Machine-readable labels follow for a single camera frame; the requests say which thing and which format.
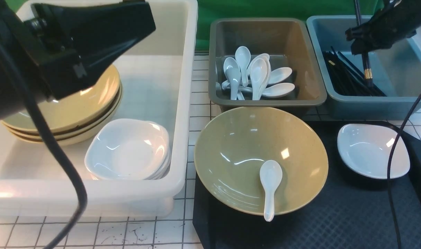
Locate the white square dish in bin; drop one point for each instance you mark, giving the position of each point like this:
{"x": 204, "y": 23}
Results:
{"x": 127, "y": 149}

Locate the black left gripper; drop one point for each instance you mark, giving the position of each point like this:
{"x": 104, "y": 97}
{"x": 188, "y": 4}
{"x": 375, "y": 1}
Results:
{"x": 62, "y": 50}

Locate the stacked yellow bowl bottom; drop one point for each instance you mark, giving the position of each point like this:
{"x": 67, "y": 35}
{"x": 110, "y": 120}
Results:
{"x": 70, "y": 141}

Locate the white spoon in bin upright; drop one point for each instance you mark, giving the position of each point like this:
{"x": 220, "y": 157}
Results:
{"x": 243, "y": 58}

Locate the black textured tray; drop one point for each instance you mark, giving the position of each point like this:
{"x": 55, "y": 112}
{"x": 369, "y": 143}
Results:
{"x": 351, "y": 211}

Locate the blue plastic bin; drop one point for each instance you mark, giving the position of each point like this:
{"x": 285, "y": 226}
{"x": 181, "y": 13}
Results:
{"x": 396, "y": 72}

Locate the grey-brown plastic bin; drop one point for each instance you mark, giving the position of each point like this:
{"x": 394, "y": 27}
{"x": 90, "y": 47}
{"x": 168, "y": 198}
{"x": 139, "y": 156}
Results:
{"x": 283, "y": 61}

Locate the green backdrop cloth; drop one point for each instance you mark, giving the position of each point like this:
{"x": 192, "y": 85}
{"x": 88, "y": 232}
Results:
{"x": 211, "y": 10}

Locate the black chopsticks pile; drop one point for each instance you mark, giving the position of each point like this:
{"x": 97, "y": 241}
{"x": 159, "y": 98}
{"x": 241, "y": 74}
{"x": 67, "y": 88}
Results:
{"x": 347, "y": 79}

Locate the yellow noodle bowl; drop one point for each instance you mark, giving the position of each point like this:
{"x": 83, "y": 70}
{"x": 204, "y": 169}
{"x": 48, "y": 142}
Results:
{"x": 231, "y": 149}

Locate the white square side dish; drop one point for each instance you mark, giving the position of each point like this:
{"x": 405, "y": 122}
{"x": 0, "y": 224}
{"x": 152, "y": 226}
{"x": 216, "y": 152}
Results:
{"x": 365, "y": 148}

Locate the black chopstick gold band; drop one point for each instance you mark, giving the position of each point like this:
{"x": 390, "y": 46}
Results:
{"x": 365, "y": 57}

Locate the white spoon in bin left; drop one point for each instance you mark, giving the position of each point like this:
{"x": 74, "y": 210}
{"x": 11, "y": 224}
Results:
{"x": 233, "y": 75}

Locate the white ceramic soup spoon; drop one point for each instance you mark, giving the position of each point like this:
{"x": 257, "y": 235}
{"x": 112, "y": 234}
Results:
{"x": 271, "y": 175}

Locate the white spoon in bin lower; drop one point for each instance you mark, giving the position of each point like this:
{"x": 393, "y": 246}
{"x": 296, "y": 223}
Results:
{"x": 278, "y": 90}

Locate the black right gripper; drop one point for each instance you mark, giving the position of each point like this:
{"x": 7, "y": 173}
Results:
{"x": 397, "y": 20}

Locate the white spoon in bin right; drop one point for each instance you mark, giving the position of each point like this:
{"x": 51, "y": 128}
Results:
{"x": 279, "y": 75}

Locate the lower white square dish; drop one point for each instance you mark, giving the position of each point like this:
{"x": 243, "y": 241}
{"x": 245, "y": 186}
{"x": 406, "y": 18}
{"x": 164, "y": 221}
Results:
{"x": 160, "y": 172}

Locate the white spoon in bin centre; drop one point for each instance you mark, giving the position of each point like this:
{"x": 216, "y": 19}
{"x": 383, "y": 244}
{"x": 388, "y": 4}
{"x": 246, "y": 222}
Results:
{"x": 258, "y": 73}

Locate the stacked yellow bowl middle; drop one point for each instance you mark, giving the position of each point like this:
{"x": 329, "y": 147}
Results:
{"x": 104, "y": 117}

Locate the white plastic bin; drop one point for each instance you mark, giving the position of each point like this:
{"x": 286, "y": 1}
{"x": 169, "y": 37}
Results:
{"x": 156, "y": 75}

